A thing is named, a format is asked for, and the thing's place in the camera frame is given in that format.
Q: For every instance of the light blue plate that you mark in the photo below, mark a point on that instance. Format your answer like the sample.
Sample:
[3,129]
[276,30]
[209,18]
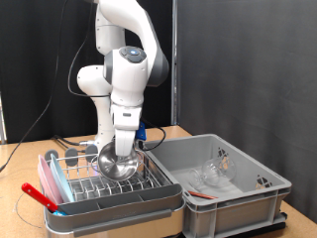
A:
[61,180]

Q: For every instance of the silver frame post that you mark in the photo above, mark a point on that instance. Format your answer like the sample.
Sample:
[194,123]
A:
[2,119]

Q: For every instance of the stainless steel bowl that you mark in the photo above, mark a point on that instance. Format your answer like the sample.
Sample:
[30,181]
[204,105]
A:
[115,168]

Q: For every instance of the grey plastic crate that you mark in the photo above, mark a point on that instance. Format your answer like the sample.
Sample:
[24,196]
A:
[231,214]

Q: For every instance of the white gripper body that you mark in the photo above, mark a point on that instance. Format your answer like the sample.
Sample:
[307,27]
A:
[125,117]

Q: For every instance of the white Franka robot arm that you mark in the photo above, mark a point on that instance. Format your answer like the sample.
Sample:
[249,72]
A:
[127,76]

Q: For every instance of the small blue utensil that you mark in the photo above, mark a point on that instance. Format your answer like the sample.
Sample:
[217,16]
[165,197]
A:
[59,213]

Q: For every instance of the pink plate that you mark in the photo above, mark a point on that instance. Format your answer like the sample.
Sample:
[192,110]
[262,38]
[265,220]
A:
[46,178]

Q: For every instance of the aluminium vertical pole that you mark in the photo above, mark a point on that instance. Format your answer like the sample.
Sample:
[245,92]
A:
[174,66]

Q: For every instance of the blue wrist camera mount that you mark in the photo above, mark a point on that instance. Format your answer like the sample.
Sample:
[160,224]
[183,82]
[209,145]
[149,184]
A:
[141,130]

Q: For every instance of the clear wine glass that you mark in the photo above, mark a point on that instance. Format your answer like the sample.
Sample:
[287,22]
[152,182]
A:
[218,170]

